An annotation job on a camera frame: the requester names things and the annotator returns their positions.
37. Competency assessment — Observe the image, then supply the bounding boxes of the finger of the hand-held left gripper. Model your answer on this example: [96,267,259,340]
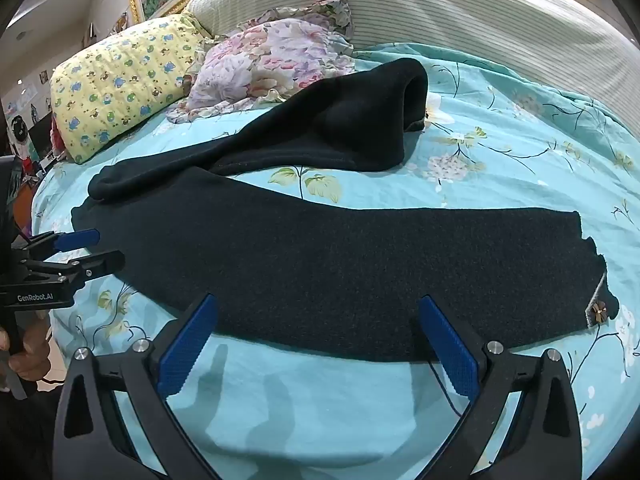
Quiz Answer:
[26,250,126,292]
[29,228,102,257]

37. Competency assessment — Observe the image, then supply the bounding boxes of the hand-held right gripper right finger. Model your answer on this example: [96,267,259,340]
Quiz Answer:
[410,295,583,480]

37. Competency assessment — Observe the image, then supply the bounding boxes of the yellow patterned pillow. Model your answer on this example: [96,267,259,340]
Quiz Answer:
[50,12,212,165]

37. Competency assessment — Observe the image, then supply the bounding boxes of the person's left hand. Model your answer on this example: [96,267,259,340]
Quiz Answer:
[0,315,52,392]

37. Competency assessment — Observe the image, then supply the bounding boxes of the person's left forearm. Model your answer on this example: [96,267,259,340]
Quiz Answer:
[0,387,63,480]

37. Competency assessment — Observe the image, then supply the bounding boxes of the black pants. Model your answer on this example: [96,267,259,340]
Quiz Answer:
[70,57,621,363]

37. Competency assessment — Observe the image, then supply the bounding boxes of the pink floral pillow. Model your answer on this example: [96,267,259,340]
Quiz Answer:
[166,0,359,124]

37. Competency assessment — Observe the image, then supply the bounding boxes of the striped padded headboard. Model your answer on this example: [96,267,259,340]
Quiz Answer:
[150,0,640,128]

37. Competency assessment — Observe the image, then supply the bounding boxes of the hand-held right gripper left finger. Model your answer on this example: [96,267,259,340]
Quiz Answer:
[52,294,221,480]

